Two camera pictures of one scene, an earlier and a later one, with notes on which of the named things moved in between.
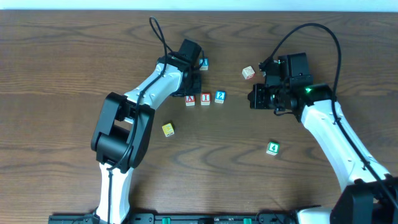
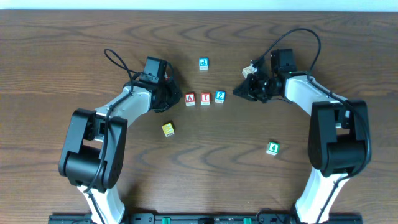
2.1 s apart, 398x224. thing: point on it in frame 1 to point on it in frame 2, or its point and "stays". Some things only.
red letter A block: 190,100 stays
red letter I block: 206,98 stays
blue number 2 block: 220,96 stays
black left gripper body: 194,82 to 171,94
